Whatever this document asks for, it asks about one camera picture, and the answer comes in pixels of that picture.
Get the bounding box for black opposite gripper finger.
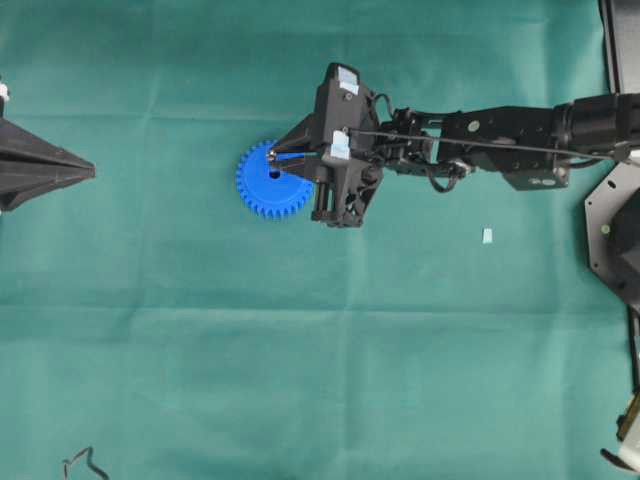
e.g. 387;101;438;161
1;118;96;212

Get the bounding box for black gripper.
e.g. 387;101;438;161
271;63;383;228

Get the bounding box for blue plastic gear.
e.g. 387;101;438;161
235;139;314;220

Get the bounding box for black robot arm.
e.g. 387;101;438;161
236;63;639;228

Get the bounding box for small white tape scrap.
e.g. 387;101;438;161
482;228;493;245

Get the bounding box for green table cloth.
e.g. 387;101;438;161
1;1;631;479

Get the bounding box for thin bent wire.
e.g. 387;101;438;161
62;446;110;480

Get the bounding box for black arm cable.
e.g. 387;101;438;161
344;128;634;162

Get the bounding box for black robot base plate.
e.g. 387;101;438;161
584;164;639;310

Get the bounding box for black frame rail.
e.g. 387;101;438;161
598;0;640;93

